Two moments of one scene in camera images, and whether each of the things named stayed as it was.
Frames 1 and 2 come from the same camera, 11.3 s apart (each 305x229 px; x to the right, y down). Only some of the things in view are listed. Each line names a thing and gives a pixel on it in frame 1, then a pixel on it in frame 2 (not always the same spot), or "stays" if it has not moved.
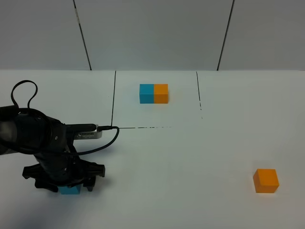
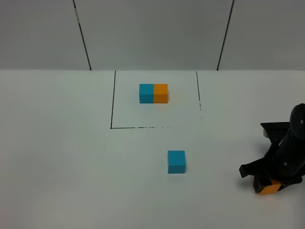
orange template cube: [161, 93] stays
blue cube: [75, 190] -> [176, 161]
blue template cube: [146, 93] stays
